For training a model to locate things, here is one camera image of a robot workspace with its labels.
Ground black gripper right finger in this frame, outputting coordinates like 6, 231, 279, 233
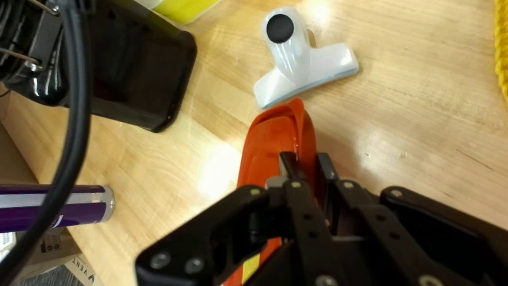
316, 152, 508, 286

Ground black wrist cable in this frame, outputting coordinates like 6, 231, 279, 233
0, 0, 92, 286

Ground purple metallic tube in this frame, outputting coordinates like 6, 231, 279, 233
0, 182, 116, 233

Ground yellow plastic container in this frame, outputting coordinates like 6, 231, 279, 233
149, 0, 222, 25

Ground printed cardboard box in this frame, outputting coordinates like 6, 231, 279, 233
14, 227, 101, 286

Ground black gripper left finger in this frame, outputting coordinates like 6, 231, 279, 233
133, 150, 339, 286

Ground white plastic clip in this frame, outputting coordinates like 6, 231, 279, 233
250, 6, 362, 111

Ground red chip bag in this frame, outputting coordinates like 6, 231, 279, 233
219, 96, 319, 286

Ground yellow knitted cloth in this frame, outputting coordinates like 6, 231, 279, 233
492, 0, 508, 107

